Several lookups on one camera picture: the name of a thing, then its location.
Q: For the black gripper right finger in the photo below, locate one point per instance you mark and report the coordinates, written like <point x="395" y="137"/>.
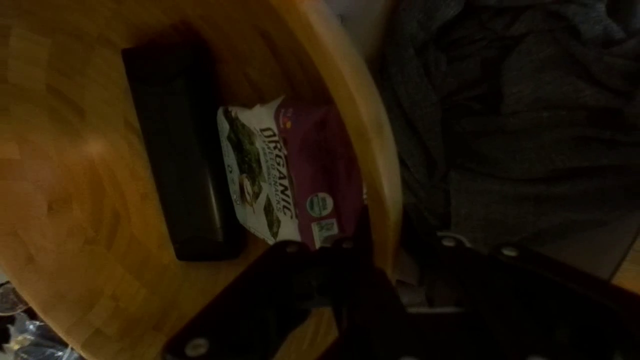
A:
<point x="546" y="312"/>

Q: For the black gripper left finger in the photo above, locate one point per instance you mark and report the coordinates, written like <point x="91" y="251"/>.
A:
<point x="360" y="321"/>

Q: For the large wooden bowl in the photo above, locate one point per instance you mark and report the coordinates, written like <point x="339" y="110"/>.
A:
<point x="66" y="200"/>

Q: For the purple white snack packet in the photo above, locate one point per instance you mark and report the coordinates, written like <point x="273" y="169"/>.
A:
<point x="312" y="161"/>

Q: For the dark grey blanket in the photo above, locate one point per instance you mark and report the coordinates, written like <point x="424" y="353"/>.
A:
<point x="532" y="100"/>

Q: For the black rectangular case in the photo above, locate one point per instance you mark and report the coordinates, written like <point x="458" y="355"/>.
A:
<point x="182" y="167"/>

